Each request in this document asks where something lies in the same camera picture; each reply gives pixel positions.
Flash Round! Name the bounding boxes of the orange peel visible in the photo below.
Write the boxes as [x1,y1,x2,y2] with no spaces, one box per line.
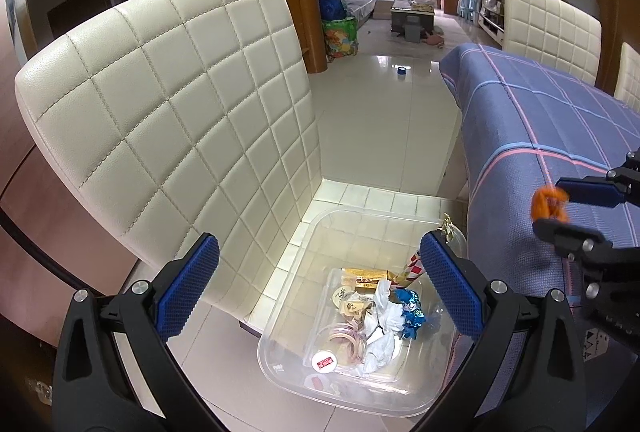
[530,186,570,223]

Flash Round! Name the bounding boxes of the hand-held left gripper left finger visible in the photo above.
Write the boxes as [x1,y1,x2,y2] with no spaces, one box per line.
[52,232,226,432]

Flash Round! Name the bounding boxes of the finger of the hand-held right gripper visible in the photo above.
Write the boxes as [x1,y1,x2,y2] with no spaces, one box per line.
[532,218,640,293]
[556,149,640,209]

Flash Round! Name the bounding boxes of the yellow white snack wrapper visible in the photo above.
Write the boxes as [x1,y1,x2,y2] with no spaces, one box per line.
[340,299,371,320]

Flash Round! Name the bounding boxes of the clear plastic bin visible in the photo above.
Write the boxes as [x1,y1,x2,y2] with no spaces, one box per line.
[257,207,471,418]

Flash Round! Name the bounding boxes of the stack of clear plastic cups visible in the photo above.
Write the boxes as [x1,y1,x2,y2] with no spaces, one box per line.
[325,319,368,360]

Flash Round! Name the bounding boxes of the cream quilted chair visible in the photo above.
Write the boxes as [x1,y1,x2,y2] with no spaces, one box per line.
[502,0,602,86]
[14,0,466,338]
[614,42,640,102]

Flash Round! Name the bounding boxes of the blue foil wrapper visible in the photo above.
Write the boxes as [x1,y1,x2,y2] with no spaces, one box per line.
[395,288,427,339]

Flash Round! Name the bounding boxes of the blue plaid tablecloth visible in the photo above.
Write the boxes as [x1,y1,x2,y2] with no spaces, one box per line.
[439,42,640,432]

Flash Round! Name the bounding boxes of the dark coffee table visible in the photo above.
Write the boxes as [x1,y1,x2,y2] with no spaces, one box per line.
[390,0,435,35]

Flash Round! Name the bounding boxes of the blue bag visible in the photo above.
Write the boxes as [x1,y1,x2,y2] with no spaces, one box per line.
[318,0,348,21]

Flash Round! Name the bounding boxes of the red white striped wrapper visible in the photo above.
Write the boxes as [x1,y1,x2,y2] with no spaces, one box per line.
[390,252,426,287]

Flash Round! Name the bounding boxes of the colourful printed bag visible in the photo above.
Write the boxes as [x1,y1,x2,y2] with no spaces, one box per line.
[322,18,360,60]

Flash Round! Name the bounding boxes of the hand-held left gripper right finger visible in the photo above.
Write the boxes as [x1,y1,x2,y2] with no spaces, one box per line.
[415,232,588,432]

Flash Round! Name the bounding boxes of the yellow box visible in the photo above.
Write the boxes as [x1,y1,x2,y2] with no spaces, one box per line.
[341,267,390,291]

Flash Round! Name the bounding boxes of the white tissue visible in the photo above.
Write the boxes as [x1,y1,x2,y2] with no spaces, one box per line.
[361,279,407,375]

